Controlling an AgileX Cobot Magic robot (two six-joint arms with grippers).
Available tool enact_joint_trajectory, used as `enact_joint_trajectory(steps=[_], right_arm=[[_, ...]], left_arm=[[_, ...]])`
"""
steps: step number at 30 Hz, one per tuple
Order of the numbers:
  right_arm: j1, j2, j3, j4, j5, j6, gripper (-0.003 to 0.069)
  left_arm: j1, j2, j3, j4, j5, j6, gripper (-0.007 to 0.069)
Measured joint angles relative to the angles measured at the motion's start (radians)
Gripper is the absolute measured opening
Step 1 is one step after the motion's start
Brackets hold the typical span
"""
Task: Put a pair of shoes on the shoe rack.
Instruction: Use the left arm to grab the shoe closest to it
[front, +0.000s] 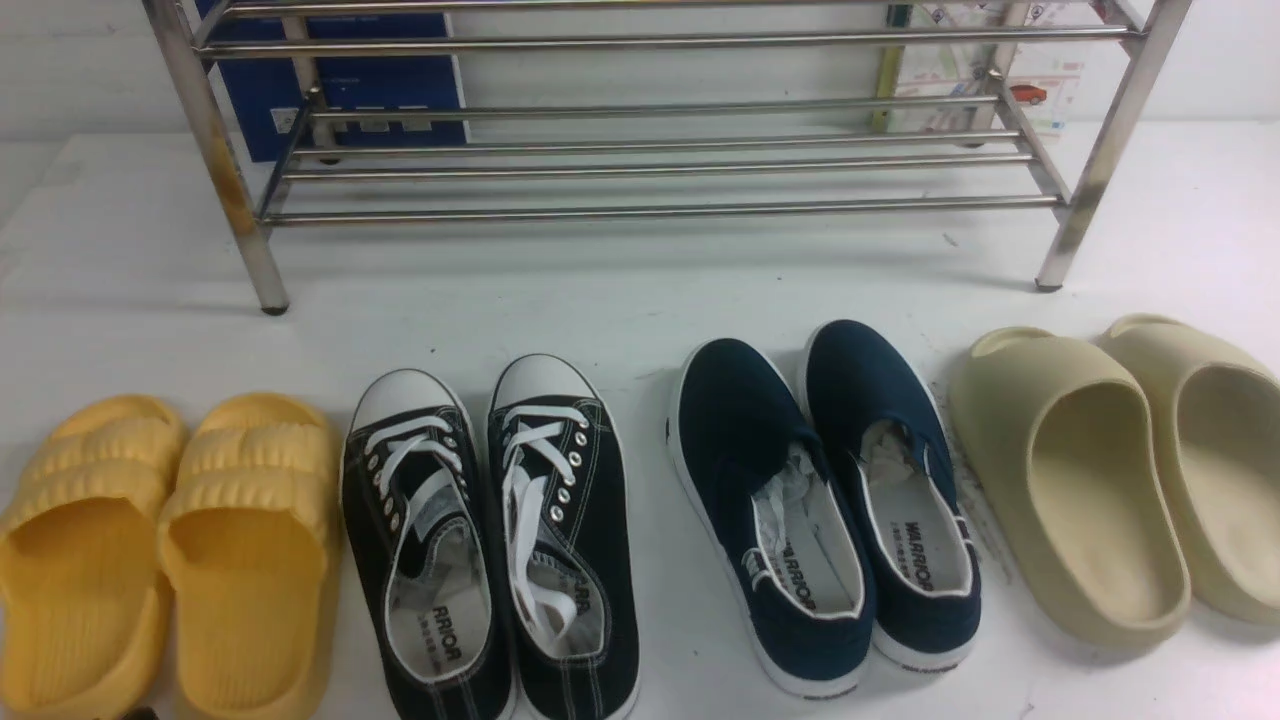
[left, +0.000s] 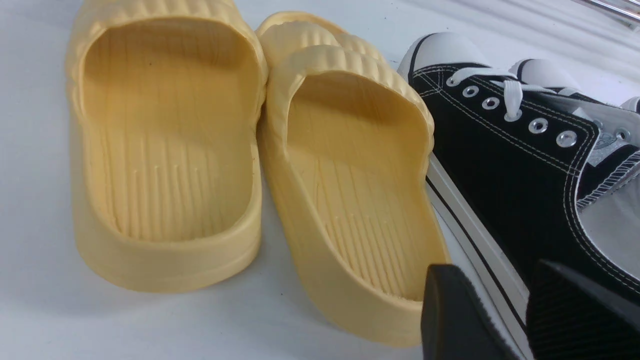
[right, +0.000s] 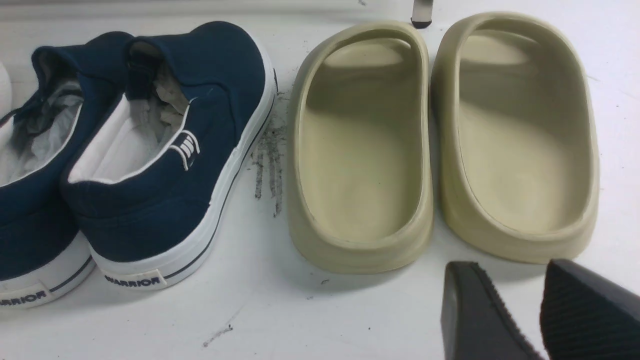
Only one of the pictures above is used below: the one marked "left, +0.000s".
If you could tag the left yellow rubber slipper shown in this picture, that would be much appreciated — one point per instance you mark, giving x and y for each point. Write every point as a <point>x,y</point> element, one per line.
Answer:
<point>164,99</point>

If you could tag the metal shoe rack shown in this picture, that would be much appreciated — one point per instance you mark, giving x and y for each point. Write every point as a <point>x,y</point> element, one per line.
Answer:
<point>627,11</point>

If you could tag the black canvas sneaker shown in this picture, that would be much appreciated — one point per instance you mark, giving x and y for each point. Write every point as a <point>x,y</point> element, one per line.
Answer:
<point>522,174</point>
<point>547,74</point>

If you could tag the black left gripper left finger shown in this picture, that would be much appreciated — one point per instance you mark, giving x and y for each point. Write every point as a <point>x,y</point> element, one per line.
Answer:
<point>455,324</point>

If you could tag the right yellow rubber slipper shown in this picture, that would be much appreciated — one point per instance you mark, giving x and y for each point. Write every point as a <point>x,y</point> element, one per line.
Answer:
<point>345,145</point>

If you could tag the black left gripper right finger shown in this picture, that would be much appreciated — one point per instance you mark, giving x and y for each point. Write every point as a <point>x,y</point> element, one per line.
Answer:
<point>571,317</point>

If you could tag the yellow rubber slipper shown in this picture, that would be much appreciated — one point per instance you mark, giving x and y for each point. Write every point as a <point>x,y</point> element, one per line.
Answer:
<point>164,99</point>
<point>345,145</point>

